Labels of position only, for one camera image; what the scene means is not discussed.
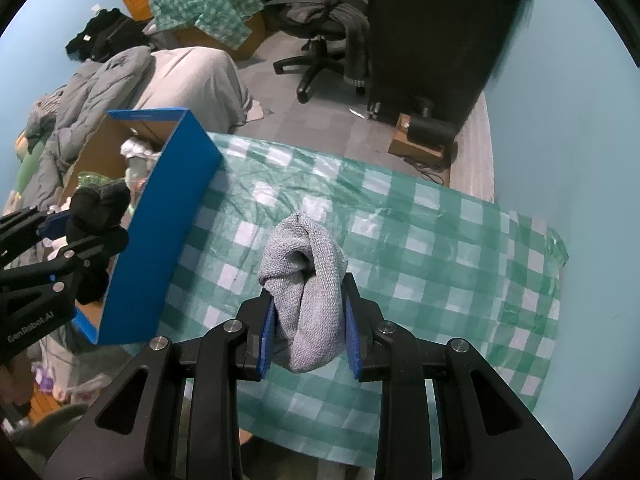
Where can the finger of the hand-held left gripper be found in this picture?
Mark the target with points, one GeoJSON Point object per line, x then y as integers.
{"type": "Point", "coordinates": [70, 255]}
{"type": "Point", "coordinates": [50, 225]}

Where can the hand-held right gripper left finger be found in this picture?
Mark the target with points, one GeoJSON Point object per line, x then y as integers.
{"type": "Point", "coordinates": [266, 340]}

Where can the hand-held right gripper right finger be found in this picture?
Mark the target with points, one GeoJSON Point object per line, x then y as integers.
{"type": "Point", "coordinates": [354, 345]}

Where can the black sock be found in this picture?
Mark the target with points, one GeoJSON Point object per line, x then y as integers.
{"type": "Point", "coordinates": [97, 205]}

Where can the grey sock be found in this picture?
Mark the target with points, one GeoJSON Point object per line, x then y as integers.
{"type": "Point", "coordinates": [310, 285]}

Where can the blue cardboard box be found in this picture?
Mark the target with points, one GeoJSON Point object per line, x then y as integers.
{"type": "Point", "coordinates": [160, 230]}

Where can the person's left forearm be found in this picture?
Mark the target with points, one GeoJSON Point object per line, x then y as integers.
{"type": "Point", "coordinates": [11, 390]}

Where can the green plush toy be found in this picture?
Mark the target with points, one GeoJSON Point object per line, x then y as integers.
{"type": "Point", "coordinates": [27, 165]}

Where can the green checked tablecloth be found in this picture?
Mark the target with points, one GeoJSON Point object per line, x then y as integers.
{"type": "Point", "coordinates": [425, 270]}

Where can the olive green cloth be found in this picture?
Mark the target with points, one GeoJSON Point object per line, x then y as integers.
{"type": "Point", "coordinates": [55, 432]}

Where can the grey clothes pile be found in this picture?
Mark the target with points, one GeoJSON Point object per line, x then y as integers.
{"type": "Point", "coordinates": [85, 100]}

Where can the black clothes pile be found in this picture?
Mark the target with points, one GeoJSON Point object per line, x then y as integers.
{"type": "Point", "coordinates": [105, 35]}

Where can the light grey blanket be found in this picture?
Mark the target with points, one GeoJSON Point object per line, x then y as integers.
{"type": "Point", "coordinates": [200, 85]}

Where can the small flat cardboard box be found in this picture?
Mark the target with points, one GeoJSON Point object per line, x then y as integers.
{"type": "Point", "coordinates": [405, 145]}

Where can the black device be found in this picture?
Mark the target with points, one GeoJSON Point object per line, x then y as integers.
{"type": "Point", "coordinates": [432, 127]}

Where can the crumpled green checked cloth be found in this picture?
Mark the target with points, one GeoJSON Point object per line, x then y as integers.
{"type": "Point", "coordinates": [200, 0]}

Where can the large brown cardboard box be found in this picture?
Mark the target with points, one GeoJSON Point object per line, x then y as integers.
{"type": "Point", "coordinates": [247, 40]}

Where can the black office chair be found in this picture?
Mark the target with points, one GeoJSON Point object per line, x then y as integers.
{"type": "Point", "coordinates": [325, 55]}

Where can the tall black cabinet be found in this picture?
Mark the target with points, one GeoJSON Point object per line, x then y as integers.
{"type": "Point", "coordinates": [440, 25]}

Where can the dark clothes on chair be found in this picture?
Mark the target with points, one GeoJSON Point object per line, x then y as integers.
{"type": "Point", "coordinates": [320, 10]}

